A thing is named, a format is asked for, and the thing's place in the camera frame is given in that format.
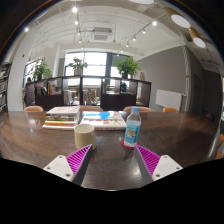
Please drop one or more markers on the stack of books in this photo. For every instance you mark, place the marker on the stack of books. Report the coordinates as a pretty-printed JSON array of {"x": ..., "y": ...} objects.
[{"x": 65, "y": 118}]

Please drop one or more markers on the blue white open magazine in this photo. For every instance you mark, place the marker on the blue white open magazine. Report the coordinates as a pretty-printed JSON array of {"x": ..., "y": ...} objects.
[{"x": 106, "y": 120}]

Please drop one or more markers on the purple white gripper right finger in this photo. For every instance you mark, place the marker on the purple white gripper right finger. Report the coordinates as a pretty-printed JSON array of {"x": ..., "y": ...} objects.
[{"x": 152, "y": 166}]

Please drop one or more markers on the white board leaning on wall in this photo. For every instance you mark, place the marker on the white board leaning on wall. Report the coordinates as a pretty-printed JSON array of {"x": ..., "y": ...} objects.
[{"x": 168, "y": 99}]

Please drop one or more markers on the ceiling air conditioner unit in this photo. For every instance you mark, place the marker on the ceiling air conditioner unit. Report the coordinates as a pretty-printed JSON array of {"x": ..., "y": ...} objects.
[{"x": 100, "y": 34}]

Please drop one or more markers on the clear plastic water bottle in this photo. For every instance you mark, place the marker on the clear plastic water bottle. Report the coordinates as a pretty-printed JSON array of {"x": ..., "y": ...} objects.
[{"x": 133, "y": 123}]

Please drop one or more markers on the potted green plant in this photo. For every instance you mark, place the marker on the potted green plant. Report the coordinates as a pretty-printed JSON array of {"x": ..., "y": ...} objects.
[
  {"x": 78, "y": 66},
  {"x": 127, "y": 67},
  {"x": 41, "y": 70}
]

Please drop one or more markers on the orange chair right side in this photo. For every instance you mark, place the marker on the orange chair right side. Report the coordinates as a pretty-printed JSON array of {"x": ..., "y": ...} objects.
[{"x": 219, "y": 151}]

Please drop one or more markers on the left potted green plant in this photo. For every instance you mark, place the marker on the left potted green plant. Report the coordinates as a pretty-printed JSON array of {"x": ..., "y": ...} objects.
[{"x": 41, "y": 70}]

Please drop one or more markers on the middle potted green plant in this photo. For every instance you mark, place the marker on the middle potted green plant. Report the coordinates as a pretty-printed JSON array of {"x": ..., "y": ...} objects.
[{"x": 78, "y": 66}]

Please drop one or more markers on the round pendant lamp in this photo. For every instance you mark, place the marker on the round pendant lamp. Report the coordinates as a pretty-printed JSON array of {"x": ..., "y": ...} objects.
[
  {"x": 143, "y": 1},
  {"x": 177, "y": 18},
  {"x": 196, "y": 38}
]

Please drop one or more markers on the cream ceramic cup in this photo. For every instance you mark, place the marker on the cream ceramic cup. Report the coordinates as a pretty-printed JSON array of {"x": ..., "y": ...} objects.
[{"x": 84, "y": 135}]

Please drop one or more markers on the bookshelf at left wall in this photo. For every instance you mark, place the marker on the bookshelf at left wall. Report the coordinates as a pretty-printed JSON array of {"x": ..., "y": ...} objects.
[{"x": 4, "y": 77}]

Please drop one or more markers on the orange chair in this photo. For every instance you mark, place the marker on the orange chair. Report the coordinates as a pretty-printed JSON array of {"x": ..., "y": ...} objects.
[
  {"x": 34, "y": 108},
  {"x": 90, "y": 108},
  {"x": 141, "y": 109},
  {"x": 219, "y": 151},
  {"x": 169, "y": 109}
]

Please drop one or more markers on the round pendant lamp centre right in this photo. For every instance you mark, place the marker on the round pendant lamp centre right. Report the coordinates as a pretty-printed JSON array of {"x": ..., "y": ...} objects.
[{"x": 143, "y": 1}]

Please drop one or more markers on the round pendant lamp far right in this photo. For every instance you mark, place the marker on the round pendant lamp far right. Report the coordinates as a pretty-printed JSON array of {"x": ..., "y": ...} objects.
[{"x": 196, "y": 38}]

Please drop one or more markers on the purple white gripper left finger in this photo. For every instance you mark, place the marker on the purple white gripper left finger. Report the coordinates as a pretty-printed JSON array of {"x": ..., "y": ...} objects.
[{"x": 72, "y": 167}]

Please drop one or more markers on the right potted green plant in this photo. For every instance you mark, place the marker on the right potted green plant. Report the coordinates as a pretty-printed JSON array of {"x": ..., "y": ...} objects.
[{"x": 127, "y": 67}]

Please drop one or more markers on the orange chair far left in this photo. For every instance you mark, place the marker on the orange chair far left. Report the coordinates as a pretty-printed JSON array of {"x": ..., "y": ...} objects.
[{"x": 34, "y": 108}]

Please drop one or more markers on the dark wooden shelf unit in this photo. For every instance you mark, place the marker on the dark wooden shelf unit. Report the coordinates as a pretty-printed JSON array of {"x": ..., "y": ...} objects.
[{"x": 108, "y": 93}]

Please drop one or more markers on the red round coaster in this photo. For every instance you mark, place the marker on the red round coaster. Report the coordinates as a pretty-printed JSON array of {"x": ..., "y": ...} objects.
[{"x": 125, "y": 146}]

